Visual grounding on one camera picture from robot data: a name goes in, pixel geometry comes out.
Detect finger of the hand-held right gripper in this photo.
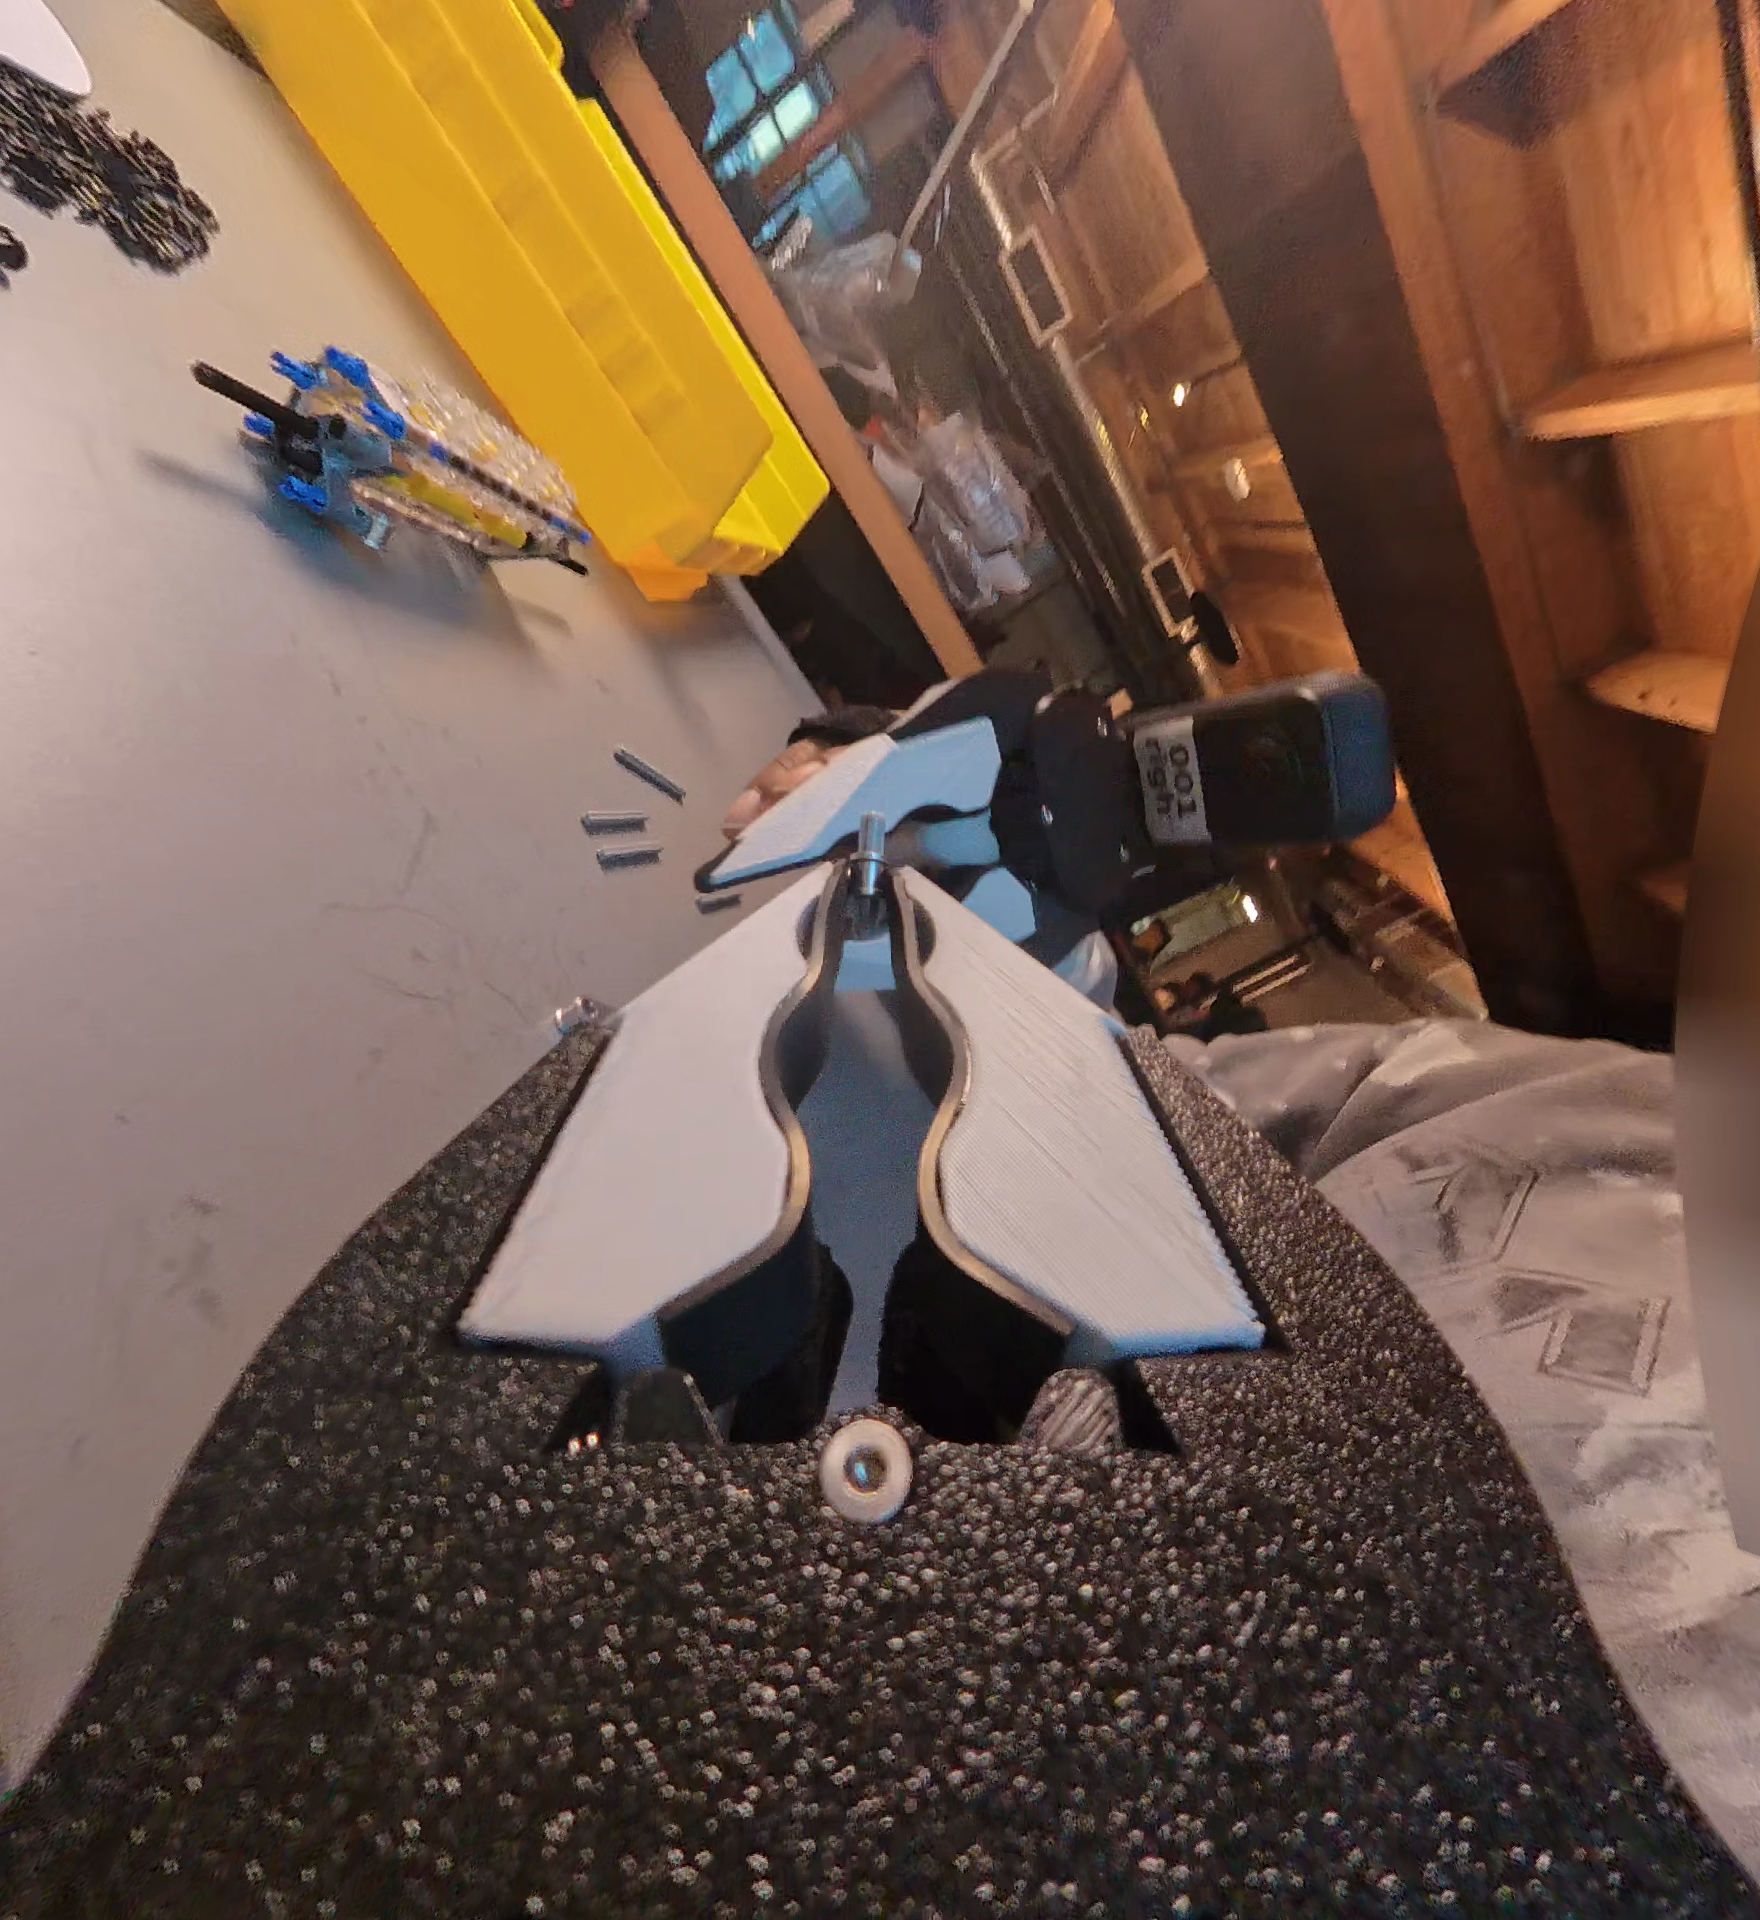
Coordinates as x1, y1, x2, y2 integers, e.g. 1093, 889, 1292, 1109
692, 715, 1007, 893
955, 861, 1124, 1010

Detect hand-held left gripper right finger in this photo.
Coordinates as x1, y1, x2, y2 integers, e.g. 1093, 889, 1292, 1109
879, 868, 1268, 1442

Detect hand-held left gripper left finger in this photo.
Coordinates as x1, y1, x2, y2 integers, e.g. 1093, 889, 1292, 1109
457, 861, 849, 1445

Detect grey desk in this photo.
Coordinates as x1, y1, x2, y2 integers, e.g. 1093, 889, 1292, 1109
0, 0, 853, 1801

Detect clear plastic bags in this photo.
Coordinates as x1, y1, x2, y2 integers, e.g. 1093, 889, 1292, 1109
760, 226, 1051, 606

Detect long wooden table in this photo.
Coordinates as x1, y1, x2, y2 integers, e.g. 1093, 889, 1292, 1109
594, 22, 991, 680

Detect transparent engine block assembly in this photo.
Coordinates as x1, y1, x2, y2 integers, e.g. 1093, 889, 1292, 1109
193, 346, 595, 583

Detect yellow bin with blue pins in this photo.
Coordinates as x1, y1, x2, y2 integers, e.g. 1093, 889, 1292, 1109
220, 0, 830, 606

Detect paned window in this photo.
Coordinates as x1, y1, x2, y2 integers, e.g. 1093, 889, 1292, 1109
698, 30, 886, 244

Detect pile of small black pins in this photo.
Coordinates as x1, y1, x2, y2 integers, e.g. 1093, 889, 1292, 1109
0, 22, 218, 274

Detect metal air duct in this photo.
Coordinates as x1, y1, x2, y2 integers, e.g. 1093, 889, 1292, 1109
969, 131, 1231, 635

